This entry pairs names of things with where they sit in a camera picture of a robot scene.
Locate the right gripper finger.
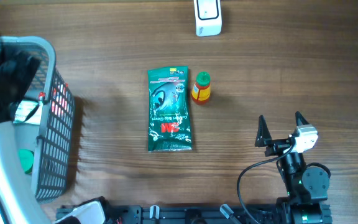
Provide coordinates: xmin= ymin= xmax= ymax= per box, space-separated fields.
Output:
xmin=255 ymin=115 xmax=272 ymax=146
xmin=295 ymin=111 xmax=310 ymax=126

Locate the red bottle green cap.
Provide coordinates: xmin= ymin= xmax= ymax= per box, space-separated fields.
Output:
xmin=191 ymin=72 xmax=211 ymax=105

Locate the green 3M gloves packet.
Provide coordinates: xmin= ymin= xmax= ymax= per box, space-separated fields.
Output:
xmin=147 ymin=66 xmax=192 ymax=152

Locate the green lid jar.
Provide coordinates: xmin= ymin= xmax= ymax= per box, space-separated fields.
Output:
xmin=18 ymin=149 xmax=34 ymax=174

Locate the light teal packet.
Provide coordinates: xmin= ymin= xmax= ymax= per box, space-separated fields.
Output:
xmin=13 ymin=100 xmax=43 ymax=125

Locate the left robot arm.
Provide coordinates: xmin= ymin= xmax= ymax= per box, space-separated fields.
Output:
xmin=0 ymin=34 xmax=75 ymax=223

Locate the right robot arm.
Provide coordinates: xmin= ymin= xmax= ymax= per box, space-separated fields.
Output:
xmin=255 ymin=111 xmax=333 ymax=223

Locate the white barcode scanner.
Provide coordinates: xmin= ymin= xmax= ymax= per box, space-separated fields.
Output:
xmin=193 ymin=0 xmax=223 ymax=37

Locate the grey plastic mesh basket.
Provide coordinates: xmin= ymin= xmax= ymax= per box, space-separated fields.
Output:
xmin=0 ymin=36 xmax=75 ymax=203

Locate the right black cable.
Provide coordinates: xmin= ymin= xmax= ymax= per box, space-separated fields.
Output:
xmin=236 ymin=143 xmax=296 ymax=224

